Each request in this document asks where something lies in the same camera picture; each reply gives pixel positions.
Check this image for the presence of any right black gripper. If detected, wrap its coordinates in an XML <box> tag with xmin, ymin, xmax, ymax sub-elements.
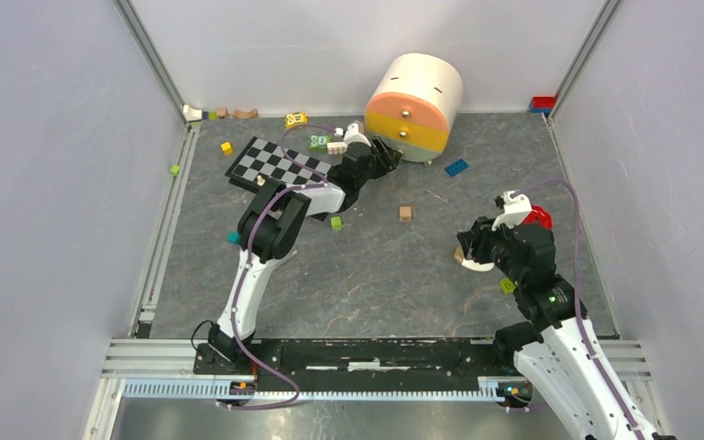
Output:
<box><xmin>456</xmin><ymin>212</ymin><xmax>525</xmax><ymax>285</ymax></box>

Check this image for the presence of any orange top drawer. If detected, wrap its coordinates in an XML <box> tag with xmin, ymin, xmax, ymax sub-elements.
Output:
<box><xmin>365</xmin><ymin>92</ymin><xmax>449</xmax><ymax>131</ymax></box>

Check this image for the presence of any cream round drawer cabinet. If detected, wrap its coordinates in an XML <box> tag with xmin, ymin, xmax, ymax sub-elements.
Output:
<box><xmin>364</xmin><ymin>52</ymin><xmax>464</xmax><ymax>166</ymax></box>

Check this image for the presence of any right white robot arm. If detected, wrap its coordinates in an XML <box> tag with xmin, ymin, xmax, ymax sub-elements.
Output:
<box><xmin>456</xmin><ymin>217</ymin><xmax>664</xmax><ymax>439</ymax></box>

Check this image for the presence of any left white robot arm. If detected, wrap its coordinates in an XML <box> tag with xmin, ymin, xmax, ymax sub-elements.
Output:
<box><xmin>207</xmin><ymin>136</ymin><xmax>403</xmax><ymax>374</ymax></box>

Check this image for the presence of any white gold oval case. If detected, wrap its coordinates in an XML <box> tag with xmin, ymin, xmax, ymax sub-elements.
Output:
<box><xmin>454</xmin><ymin>246</ymin><xmax>495</xmax><ymax>272</ymax></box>

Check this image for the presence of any small wooden cube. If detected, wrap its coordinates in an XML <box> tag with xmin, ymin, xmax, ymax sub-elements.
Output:
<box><xmin>399</xmin><ymin>205</ymin><xmax>413</xmax><ymax>222</ymax></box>

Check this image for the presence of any white lego brick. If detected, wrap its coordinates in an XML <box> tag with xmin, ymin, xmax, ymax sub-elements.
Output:
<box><xmin>325</xmin><ymin>141</ymin><xmax>348</xmax><ymax>155</ymax></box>

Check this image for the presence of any green lego brick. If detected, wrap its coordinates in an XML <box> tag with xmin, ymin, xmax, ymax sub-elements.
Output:
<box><xmin>500</xmin><ymin>279</ymin><xmax>517</xmax><ymax>295</ymax></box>

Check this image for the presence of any green number block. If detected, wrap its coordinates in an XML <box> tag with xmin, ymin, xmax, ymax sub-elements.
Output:
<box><xmin>308</xmin><ymin>135</ymin><xmax>333</xmax><ymax>151</ymax></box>

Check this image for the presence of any red plastic toy piece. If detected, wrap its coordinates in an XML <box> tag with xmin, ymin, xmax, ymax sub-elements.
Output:
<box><xmin>522</xmin><ymin>205</ymin><xmax>553</xmax><ymax>230</ymax></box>

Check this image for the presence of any blue lego brick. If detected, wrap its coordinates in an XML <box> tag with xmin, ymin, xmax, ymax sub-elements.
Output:
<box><xmin>445</xmin><ymin>159</ymin><xmax>468</xmax><ymax>177</ymax></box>

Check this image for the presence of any small green cube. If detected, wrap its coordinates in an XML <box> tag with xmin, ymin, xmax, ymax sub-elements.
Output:
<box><xmin>330</xmin><ymin>216</ymin><xmax>343</xmax><ymax>231</ymax></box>

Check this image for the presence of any yellow owl toy block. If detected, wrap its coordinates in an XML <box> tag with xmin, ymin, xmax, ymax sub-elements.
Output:
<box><xmin>284</xmin><ymin>112</ymin><xmax>308</xmax><ymax>129</ymax></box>

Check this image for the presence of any black white checkerboard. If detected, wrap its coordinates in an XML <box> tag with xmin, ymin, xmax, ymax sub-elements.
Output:
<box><xmin>225</xmin><ymin>137</ymin><xmax>344</xmax><ymax>217</ymax></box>

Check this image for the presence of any red blue brick stack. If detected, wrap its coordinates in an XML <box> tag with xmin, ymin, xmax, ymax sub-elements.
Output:
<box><xmin>528</xmin><ymin>95</ymin><xmax>556</xmax><ymax>115</ymax></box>

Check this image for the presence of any wooden arch block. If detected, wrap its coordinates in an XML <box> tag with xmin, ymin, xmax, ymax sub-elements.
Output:
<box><xmin>232</xmin><ymin>108</ymin><xmax>259</xmax><ymax>119</ymax></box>

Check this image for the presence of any yellow small cube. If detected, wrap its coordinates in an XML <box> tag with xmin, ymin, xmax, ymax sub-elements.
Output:
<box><xmin>220</xmin><ymin>142</ymin><xmax>234</xmax><ymax>155</ymax></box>

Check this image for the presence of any teal small cube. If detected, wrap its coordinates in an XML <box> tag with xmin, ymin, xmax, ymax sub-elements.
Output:
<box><xmin>227</xmin><ymin>232</ymin><xmax>240</xmax><ymax>245</ymax></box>

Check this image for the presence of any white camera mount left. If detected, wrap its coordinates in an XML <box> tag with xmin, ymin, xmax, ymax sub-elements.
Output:
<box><xmin>334</xmin><ymin>120</ymin><xmax>372</xmax><ymax>147</ymax></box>

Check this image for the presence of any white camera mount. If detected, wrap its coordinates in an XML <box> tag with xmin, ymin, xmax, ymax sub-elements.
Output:
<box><xmin>491</xmin><ymin>191</ymin><xmax>532</xmax><ymax>231</ymax></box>
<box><xmin>334</xmin><ymin>120</ymin><xmax>372</xmax><ymax>147</ymax></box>

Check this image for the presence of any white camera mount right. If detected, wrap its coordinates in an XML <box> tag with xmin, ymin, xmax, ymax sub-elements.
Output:
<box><xmin>491</xmin><ymin>191</ymin><xmax>532</xmax><ymax>231</ymax></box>

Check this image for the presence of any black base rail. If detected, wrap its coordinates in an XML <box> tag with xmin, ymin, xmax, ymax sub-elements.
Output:
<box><xmin>192</xmin><ymin>337</ymin><xmax>527</xmax><ymax>397</ymax></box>

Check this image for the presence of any white corner bracket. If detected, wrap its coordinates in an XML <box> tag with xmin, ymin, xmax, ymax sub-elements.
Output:
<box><xmin>182</xmin><ymin>104</ymin><xmax>204</xmax><ymax>123</ymax></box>

